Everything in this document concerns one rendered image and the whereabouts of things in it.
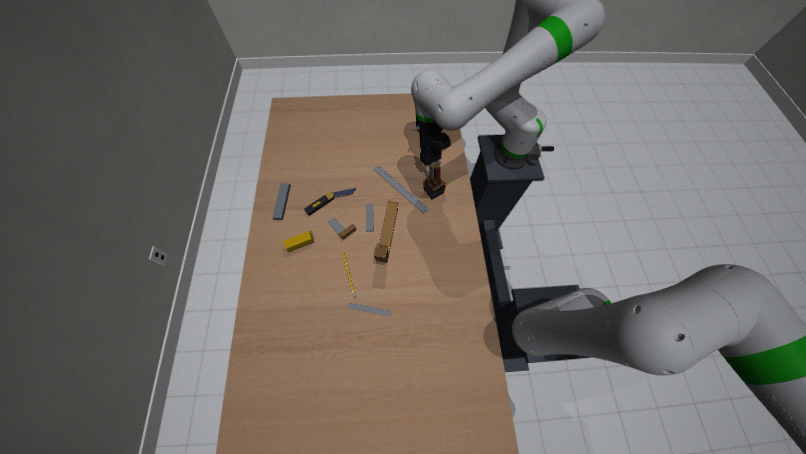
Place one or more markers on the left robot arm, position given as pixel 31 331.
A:
pixel 727 307

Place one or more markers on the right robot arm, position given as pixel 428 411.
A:
pixel 568 25

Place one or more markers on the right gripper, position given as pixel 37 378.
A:
pixel 431 148

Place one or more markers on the yellow rectangular block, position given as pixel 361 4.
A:
pixel 298 241

